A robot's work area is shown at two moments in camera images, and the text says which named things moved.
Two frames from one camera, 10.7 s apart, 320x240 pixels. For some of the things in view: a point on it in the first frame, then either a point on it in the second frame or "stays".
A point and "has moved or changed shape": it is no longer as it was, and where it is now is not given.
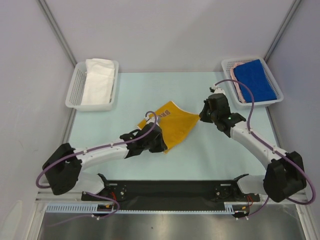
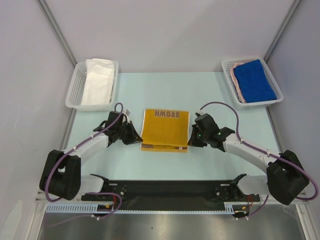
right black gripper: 205,113 → 199,138
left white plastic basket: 74,98 stays
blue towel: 254,74 stays
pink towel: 232,74 stays
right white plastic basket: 227,64 stays
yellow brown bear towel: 178,125 has moved or changed shape
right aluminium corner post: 294,6 stays
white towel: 99,82 stays
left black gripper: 161,146 → 134,137
